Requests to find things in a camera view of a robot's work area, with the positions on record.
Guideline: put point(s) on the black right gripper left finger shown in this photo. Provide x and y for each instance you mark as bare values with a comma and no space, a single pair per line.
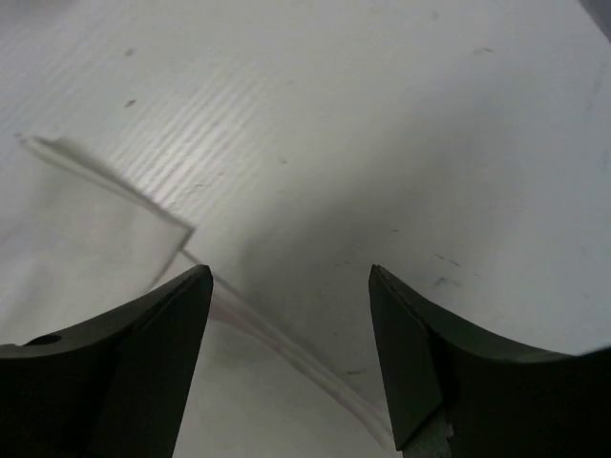
115,385

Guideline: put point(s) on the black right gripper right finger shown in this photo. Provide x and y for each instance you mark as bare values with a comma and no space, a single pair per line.
455,389

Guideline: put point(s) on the white green Charlie Brown shirt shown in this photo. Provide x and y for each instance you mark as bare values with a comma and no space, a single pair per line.
75,243

